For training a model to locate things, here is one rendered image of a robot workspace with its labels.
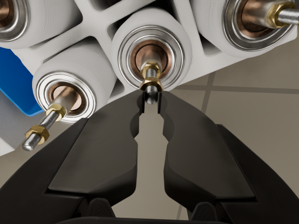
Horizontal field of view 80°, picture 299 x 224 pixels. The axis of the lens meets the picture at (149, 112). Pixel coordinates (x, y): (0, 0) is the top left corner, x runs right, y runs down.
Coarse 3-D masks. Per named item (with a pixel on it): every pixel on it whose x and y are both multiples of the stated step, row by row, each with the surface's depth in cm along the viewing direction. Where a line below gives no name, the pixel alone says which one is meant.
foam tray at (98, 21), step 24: (96, 0) 26; (120, 0) 33; (144, 0) 23; (168, 0) 32; (96, 24) 25; (120, 24) 35; (192, 24) 25; (24, 48) 27; (48, 48) 27; (192, 48) 26; (216, 48) 28; (192, 72) 28; (120, 96) 31
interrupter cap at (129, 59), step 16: (144, 32) 19; (160, 32) 18; (128, 48) 19; (144, 48) 20; (160, 48) 20; (176, 48) 19; (128, 64) 20; (176, 64) 20; (128, 80) 21; (160, 80) 21; (176, 80) 21
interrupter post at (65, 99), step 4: (64, 92) 22; (68, 92) 22; (60, 96) 21; (64, 96) 21; (68, 96) 22; (72, 96) 22; (56, 100) 20; (60, 100) 21; (64, 100) 21; (68, 100) 21; (72, 100) 22; (52, 104) 20; (56, 104) 20; (60, 104) 20; (64, 104) 21; (68, 104) 21; (72, 104) 22; (64, 108) 20; (68, 108) 21; (68, 112) 21; (64, 116) 21
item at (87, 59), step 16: (80, 48) 26; (96, 48) 28; (48, 64) 21; (64, 64) 21; (80, 64) 22; (96, 64) 24; (32, 80) 23; (96, 80) 22; (112, 80) 28; (96, 96) 23
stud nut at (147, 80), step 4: (144, 80) 14; (148, 80) 14; (152, 80) 14; (156, 80) 14; (144, 84) 14; (148, 84) 14; (152, 84) 14; (156, 84) 14; (160, 84) 14; (140, 88) 14; (144, 88) 14; (160, 88) 14
